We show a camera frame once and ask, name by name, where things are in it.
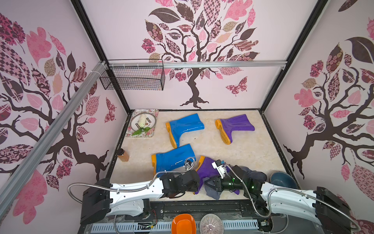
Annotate grey cloth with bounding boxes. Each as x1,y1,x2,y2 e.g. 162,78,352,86
204,166,268,201

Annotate purple boot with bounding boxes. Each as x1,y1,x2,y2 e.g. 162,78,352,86
194,156,222,200
215,114,255,145

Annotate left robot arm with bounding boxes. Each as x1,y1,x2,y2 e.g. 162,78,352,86
80,170,200,225

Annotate blue boot near left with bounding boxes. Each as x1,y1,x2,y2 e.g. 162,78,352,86
151,144,196,175

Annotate blue boot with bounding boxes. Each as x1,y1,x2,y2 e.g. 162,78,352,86
166,114,205,149
151,144,196,175

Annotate left flexible metal conduit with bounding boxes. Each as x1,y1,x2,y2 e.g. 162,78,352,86
67,157,196,204

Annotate flexible metal conduit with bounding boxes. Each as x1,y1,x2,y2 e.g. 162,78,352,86
224,163,361,232
67,157,196,204

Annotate orange plastic bowl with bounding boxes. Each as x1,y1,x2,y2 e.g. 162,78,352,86
171,214,197,234

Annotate blue ceramic bowl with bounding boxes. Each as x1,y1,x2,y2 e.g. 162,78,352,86
270,171,299,189

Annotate brown bottle black cap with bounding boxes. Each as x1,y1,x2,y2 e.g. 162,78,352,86
116,148,130,162

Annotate blue boot far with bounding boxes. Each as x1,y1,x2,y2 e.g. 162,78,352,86
166,114,205,149

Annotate floral tray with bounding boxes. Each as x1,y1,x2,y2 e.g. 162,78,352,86
125,109,159,138

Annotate patterned plate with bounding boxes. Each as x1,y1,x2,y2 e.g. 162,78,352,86
130,113,156,131

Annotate white flower with leaves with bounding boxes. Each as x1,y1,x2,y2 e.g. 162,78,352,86
132,114,151,136

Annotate right flexible metal conduit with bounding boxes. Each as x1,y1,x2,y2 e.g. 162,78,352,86
224,163,361,232

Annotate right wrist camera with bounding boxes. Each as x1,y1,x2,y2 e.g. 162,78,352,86
212,160,227,179

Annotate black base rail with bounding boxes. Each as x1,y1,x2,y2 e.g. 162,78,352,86
78,198,269,220

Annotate white slotted cable duct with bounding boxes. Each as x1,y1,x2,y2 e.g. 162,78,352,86
90,219,261,234

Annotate black wire basket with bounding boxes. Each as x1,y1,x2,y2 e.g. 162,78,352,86
100,58,166,91

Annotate aluminium rail back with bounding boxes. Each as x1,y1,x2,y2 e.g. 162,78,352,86
109,60,287,69

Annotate aluminium rail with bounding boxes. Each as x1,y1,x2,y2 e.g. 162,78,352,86
1,61,107,217
109,60,287,69

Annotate aluminium rail left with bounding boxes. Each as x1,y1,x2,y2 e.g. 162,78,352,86
1,61,107,217

